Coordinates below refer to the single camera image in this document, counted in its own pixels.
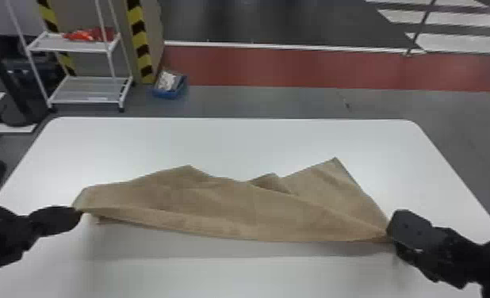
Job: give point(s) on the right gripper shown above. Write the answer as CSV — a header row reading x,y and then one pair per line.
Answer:
x,y
449,262

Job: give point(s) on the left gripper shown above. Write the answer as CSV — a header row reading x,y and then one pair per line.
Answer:
x,y
3,235

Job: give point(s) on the red snack packet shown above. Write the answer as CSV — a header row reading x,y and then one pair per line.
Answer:
x,y
87,34

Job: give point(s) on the yellow black striped post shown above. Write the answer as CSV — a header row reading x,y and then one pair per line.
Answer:
x,y
140,41
53,29

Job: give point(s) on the blue basket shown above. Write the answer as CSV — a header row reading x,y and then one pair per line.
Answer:
x,y
169,86

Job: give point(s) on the white shelf trolley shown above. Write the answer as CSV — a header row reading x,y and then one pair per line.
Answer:
x,y
87,87

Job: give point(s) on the beige towel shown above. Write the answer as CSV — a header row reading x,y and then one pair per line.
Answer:
x,y
228,204

